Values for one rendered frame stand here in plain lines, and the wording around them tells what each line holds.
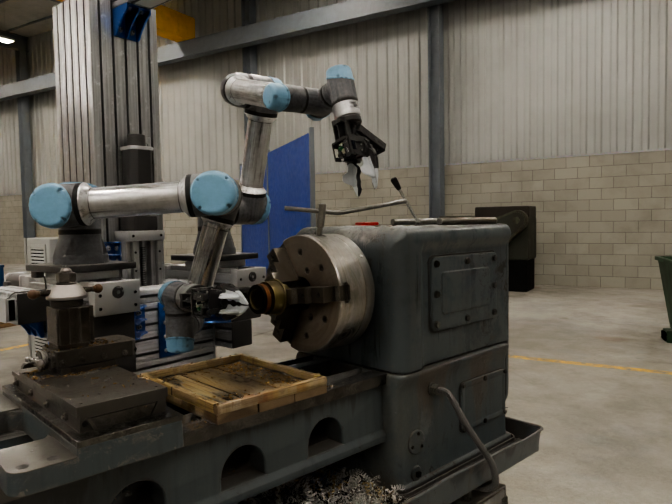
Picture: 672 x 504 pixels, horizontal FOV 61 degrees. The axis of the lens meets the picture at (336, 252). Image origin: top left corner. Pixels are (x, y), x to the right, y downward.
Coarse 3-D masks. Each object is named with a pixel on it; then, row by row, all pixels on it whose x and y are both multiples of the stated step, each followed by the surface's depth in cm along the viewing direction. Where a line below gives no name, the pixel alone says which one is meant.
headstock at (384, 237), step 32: (480, 224) 176; (384, 256) 150; (416, 256) 151; (448, 256) 162; (480, 256) 174; (384, 288) 151; (416, 288) 151; (448, 288) 162; (480, 288) 174; (384, 320) 151; (416, 320) 151; (448, 320) 163; (480, 320) 175; (320, 352) 171; (352, 352) 161; (384, 352) 152; (416, 352) 152; (448, 352) 165
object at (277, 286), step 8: (272, 280) 146; (256, 288) 142; (264, 288) 141; (272, 288) 141; (280, 288) 143; (288, 288) 146; (248, 296) 144; (256, 296) 146; (264, 296) 139; (272, 296) 141; (280, 296) 142; (256, 304) 145; (264, 304) 139; (272, 304) 141; (280, 304) 142; (288, 304) 146; (256, 312) 142; (264, 312) 141; (272, 312) 142; (280, 312) 144
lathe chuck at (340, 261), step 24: (288, 240) 154; (312, 240) 147; (336, 240) 151; (312, 264) 148; (336, 264) 142; (360, 288) 145; (312, 312) 149; (336, 312) 142; (360, 312) 146; (312, 336) 149; (336, 336) 145
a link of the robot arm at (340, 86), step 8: (328, 72) 159; (336, 72) 157; (344, 72) 157; (328, 80) 159; (336, 80) 157; (344, 80) 157; (352, 80) 158; (328, 88) 159; (336, 88) 157; (344, 88) 156; (352, 88) 158; (328, 96) 160; (336, 96) 157; (344, 96) 156; (352, 96) 157
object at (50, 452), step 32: (0, 416) 112; (32, 416) 108; (160, 416) 102; (32, 448) 95; (64, 448) 94; (96, 448) 93; (128, 448) 97; (160, 448) 101; (0, 480) 88; (32, 480) 86; (64, 480) 90
